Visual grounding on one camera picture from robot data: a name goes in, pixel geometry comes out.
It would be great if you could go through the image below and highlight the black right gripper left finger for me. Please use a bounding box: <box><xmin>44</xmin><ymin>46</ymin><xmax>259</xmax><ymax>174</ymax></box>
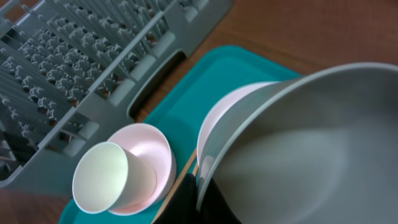
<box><xmin>154</xmin><ymin>174</ymin><xmax>197</xmax><ymax>224</ymax></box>

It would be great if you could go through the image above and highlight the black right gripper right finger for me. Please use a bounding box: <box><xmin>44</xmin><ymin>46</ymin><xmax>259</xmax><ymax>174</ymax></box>
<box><xmin>198</xmin><ymin>179</ymin><xmax>241</xmax><ymax>224</ymax></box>

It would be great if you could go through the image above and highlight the grey bowl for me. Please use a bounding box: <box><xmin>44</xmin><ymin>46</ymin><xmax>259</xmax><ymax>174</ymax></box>
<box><xmin>196</xmin><ymin>62</ymin><xmax>397</xmax><ymax>223</ymax></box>

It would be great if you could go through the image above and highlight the small pink bowl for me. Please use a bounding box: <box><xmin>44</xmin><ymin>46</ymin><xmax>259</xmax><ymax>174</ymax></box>
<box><xmin>108</xmin><ymin>123</ymin><xmax>177</xmax><ymax>216</ymax></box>

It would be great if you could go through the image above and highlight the teal plastic tray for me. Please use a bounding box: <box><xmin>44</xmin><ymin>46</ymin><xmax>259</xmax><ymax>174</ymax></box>
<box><xmin>58</xmin><ymin>45</ymin><xmax>302</xmax><ymax>224</ymax></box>

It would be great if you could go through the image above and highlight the grey dishwasher rack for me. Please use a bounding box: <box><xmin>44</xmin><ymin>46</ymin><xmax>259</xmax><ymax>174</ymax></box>
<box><xmin>1</xmin><ymin>0</ymin><xmax>233</xmax><ymax>197</ymax></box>

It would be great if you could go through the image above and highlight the white paper cup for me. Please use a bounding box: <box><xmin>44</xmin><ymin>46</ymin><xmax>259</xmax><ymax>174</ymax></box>
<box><xmin>72</xmin><ymin>142</ymin><xmax>157</xmax><ymax>214</ymax></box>

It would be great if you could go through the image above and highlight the wooden chopstick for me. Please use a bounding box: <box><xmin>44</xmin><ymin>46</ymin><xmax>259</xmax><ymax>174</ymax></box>
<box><xmin>151</xmin><ymin>149</ymin><xmax>197</xmax><ymax>224</ymax></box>
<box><xmin>192</xmin><ymin>164</ymin><xmax>198</xmax><ymax>176</ymax></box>

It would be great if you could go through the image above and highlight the large pink plate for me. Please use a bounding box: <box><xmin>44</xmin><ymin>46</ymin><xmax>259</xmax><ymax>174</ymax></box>
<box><xmin>197</xmin><ymin>82</ymin><xmax>275</xmax><ymax>181</ymax></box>

